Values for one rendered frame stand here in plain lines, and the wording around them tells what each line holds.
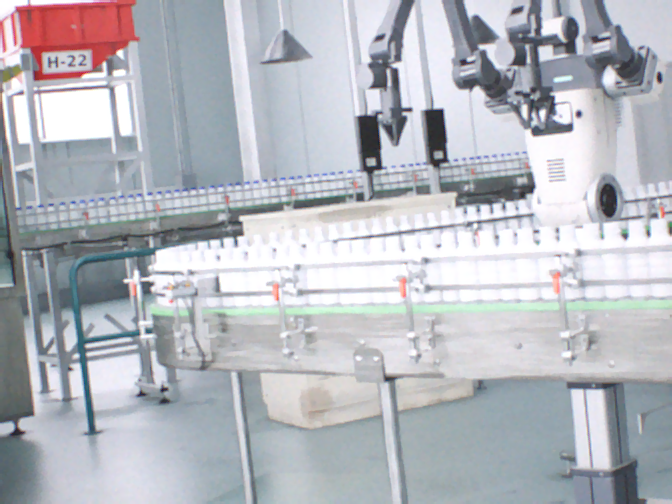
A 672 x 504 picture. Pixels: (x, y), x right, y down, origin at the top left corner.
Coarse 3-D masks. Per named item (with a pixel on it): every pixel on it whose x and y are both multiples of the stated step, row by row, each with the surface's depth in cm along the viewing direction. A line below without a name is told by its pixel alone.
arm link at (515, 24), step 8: (520, 0) 323; (528, 0) 321; (536, 0) 323; (512, 8) 323; (520, 8) 322; (528, 8) 319; (536, 8) 322; (512, 16) 322; (520, 16) 319; (528, 16) 319; (504, 24) 322; (512, 24) 320; (520, 24) 319; (528, 24) 318; (512, 32) 321; (520, 32) 320; (528, 32) 319
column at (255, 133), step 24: (240, 0) 1384; (240, 24) 1401; (240, 48) 1407; (240, 72) 1409; (264, 72) 1404; (240, 96) 1408; (264, 96) 1402; (240, 120) 1406; (264, 120) 1401; (240, 144) 1407; (264, 144) 1399; (264, 168) 1398
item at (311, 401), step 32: (256, 224) 760; (288, 224) 724; (320, 224) 733; (384, 224) 751; (288, 384) 747; (320, 384) 733; (352, 384) 742; (416, 384) 761; (448, 384) 771; (288, 416) 754; (320, 416) 734; (352, 416) 743
